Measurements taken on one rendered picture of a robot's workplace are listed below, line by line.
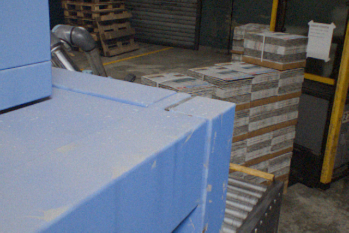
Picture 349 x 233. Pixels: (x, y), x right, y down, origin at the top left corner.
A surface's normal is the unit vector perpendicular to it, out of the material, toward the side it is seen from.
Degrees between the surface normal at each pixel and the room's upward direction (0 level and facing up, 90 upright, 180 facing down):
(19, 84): 90
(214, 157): 90
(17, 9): 90
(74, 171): 0
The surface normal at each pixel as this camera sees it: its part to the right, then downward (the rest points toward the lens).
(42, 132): 0.05, -0.95
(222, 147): 0.88, 0.19
